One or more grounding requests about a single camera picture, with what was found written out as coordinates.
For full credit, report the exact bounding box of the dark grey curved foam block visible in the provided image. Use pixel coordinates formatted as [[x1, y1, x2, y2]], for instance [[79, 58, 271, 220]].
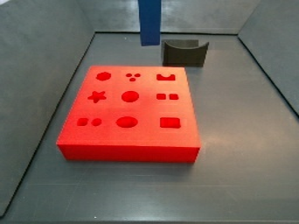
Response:
[[162, 39, 210, 67]]

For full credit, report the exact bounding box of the red foam shape-sorting block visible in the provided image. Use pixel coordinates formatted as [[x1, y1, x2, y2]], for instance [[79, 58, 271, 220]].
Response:
[[58, 66, 202, 163]]

